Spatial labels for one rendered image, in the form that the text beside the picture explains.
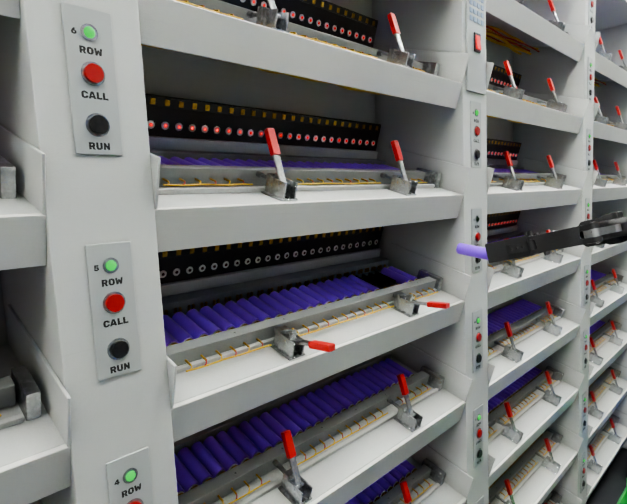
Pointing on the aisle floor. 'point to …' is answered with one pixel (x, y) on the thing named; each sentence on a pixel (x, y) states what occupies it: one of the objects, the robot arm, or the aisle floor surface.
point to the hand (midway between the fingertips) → (513, 248)
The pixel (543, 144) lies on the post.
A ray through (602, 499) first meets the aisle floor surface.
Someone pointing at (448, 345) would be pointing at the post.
